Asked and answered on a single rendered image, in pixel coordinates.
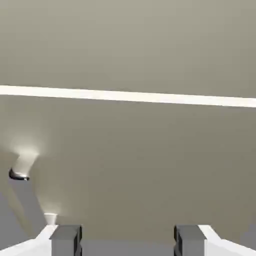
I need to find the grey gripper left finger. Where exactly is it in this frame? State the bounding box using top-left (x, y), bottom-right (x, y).
top-left (0, 224), bottom-right (83, 256)

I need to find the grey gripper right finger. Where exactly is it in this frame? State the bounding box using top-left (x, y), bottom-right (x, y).
top-left (173, 224), bottom-right (256, 256)

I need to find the tan cabinet door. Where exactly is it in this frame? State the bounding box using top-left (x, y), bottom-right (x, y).
top-left (0, 0), bottom-right (256, 99)
top-left (0, 94), bottom-right (256, 256)

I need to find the tan cabinet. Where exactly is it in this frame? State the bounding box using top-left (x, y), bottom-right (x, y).
top-left (0, 0), bottom-right (256, 256)

